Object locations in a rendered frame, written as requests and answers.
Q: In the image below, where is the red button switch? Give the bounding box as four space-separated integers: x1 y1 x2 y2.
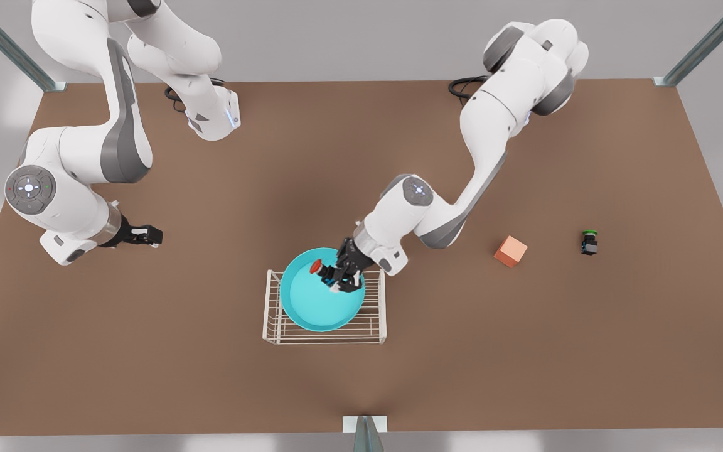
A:
309 259 339 288

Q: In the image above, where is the turquoise round plate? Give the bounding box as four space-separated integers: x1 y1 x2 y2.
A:
279 247 366 333

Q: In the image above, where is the orange cube block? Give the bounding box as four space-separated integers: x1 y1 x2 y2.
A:
494 235 528 269

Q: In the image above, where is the white wire shelf rack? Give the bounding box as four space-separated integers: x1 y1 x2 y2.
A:
262 269 387 346

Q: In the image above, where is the black cable loop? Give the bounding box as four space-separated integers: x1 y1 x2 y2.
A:
164 78 227 114
448 75 491 101

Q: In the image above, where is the silver frame post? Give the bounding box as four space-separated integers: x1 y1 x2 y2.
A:
0 0 67 93
343 415 388 452
653 0 723 87

